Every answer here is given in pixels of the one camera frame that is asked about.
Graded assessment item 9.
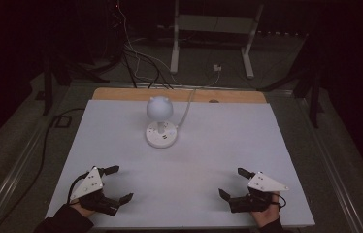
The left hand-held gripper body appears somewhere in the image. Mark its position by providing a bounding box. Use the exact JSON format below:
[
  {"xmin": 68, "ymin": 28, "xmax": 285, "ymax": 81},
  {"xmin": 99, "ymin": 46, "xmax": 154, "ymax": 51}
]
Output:
[{"xmin": 69, "ymin": 166, "xmax": 121, "ymax": 217}]

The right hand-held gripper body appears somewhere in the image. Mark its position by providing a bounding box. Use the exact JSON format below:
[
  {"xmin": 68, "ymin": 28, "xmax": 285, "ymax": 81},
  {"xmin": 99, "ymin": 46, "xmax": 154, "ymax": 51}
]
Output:
[{"xmin": 228, "ymin": 171, "xmax": 290, "ymax": 214}]

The person's right hand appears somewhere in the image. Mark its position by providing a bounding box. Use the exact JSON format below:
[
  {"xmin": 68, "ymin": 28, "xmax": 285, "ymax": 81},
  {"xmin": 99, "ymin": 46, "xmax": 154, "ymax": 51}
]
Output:
[{"xmin": 250, "ymin": 191, "xmax": 281, "ymax": 228}]

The person's left hand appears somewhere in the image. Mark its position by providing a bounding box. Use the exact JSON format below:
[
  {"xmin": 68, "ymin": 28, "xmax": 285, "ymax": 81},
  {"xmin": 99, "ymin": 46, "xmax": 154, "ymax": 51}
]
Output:
[{"xmin": 70, "ymin": 202, "xmax": 96, "ymax": 218}]

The white table mat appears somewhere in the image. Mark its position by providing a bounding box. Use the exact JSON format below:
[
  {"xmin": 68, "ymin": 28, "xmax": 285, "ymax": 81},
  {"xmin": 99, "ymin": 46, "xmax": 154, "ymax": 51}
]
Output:
[{"xmin": 45, "ymin": 99, "xmax": 315, "ymax": 229}]

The white round-headed desk lamp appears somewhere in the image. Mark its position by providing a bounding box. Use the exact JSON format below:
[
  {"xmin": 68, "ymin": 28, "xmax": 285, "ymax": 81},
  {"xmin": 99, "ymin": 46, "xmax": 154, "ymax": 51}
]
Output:
[{"xmin": 145, "ymin": 95, "xmax": 179, "ymax": 150}]

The black tripod stand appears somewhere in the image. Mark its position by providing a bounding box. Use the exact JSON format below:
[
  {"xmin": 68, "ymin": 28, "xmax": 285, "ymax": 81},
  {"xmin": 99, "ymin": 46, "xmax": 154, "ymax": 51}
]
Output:
[{"xmin": 256, "ymin": 34, "xmax": 325, "ymax": 129}]

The white metal stand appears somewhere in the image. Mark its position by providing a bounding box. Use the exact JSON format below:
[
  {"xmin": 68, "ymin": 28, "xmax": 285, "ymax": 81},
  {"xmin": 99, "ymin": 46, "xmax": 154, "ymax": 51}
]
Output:
[{"xmin": 169, "ymin": 0, "xmax": 265, "ymax": 80}]

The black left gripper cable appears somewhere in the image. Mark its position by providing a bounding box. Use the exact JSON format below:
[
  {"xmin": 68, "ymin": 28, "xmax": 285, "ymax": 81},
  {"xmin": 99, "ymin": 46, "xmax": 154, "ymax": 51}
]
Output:
[{"xmin": 67, "ymin": 172, "xmax": 90, "ymax": 205}]

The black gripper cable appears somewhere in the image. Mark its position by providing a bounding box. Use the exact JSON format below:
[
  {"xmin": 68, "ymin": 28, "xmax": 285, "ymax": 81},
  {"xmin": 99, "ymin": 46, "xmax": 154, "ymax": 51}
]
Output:
[
  {"xmin": 271, "ymin": 193, "xmax": 287, "ymax": 211},
  {"xmin": 67, "ymin": 172, "xmax": 90, "ymax": 205}
]

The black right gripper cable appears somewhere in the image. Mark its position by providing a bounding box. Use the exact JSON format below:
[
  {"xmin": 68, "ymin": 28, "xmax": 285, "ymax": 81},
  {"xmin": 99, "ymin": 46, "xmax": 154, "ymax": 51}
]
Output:
[{"xmin": 271, "ymin": 193, "xmax": 287, "ymax": 211}]

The long black floor cable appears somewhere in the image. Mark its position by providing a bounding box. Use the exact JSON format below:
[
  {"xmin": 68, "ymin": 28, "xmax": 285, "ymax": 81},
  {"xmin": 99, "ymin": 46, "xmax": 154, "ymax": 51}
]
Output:
[{"xmin": 0, "ymin": 107, "xmax": 86, "ymax": 233}]

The black square floor bracket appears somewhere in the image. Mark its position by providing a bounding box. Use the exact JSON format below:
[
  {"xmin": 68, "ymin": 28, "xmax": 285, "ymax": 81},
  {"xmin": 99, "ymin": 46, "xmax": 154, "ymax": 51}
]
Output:
[{"xmin": 53, "ymin": 115, "xmax": 73, "ymax": 128}]

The white lamp cable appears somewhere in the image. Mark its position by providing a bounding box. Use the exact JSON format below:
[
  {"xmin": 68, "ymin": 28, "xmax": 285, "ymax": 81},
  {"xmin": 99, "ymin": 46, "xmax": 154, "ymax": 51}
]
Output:
[{"xmin": 175, "ymin": 70, "xmax": 221, "ymax": 129}]

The black floor cable bundle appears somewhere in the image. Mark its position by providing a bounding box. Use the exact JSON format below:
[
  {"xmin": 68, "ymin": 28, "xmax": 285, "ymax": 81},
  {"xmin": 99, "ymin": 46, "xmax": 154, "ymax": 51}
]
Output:
[{"xmin": 121, "ymin": 45, "xmax": 175, "ymax": 90}]

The thin white floor cable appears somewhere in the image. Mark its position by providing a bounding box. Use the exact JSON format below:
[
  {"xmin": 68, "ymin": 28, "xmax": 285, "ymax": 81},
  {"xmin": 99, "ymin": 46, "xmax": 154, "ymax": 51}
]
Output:
[{"xmin": 115, "ymin": 0, "xmax": 183, "ymax": 85}]

